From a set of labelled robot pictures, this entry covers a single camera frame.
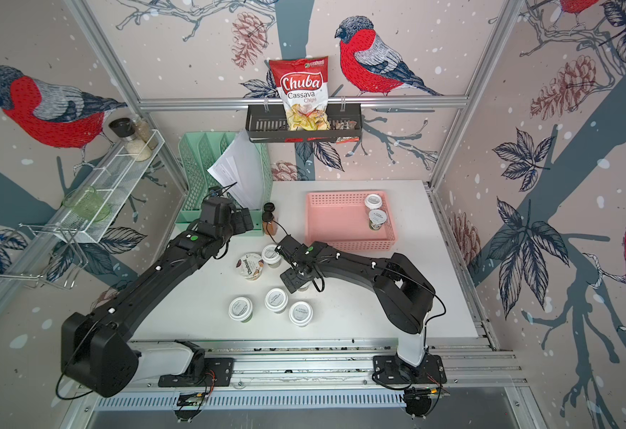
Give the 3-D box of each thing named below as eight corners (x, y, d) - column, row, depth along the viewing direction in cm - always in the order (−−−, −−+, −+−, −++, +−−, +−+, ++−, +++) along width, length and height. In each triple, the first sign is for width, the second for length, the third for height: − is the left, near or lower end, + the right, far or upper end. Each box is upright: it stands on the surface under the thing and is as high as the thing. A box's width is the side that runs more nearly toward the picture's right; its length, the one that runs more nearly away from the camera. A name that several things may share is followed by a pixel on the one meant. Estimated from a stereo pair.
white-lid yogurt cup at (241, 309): (231, 323, 82) (226, 317, 78) (235, 303, 86) (231, 297, 82) (253, 323, 82) (249, 317, 78) (256, 303, 86) (252, 297, 82)
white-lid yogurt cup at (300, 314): (289, 329, 82) (287, 323, 77) (291, 309, 86) (289, 301, 81) (313, 329, 82) (312, 323, 77) (313, 309, 86) (312, 301, 81)
